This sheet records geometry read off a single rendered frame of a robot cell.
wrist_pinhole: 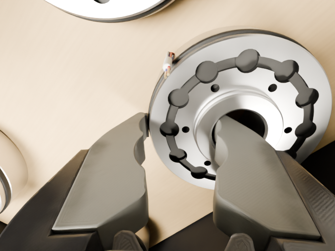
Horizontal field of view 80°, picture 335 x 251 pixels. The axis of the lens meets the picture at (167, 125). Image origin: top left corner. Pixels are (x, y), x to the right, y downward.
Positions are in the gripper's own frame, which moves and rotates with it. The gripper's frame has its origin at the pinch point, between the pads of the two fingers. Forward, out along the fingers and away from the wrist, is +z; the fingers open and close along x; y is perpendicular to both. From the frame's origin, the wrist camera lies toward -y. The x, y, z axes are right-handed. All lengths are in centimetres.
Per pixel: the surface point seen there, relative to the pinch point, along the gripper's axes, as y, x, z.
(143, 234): 13.5, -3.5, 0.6
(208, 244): 12.7, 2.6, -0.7
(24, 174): 6.5, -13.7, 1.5
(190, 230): 14.2, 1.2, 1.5
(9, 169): 4.9, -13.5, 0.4
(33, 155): 4.8, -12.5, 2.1
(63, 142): 3.5, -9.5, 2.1
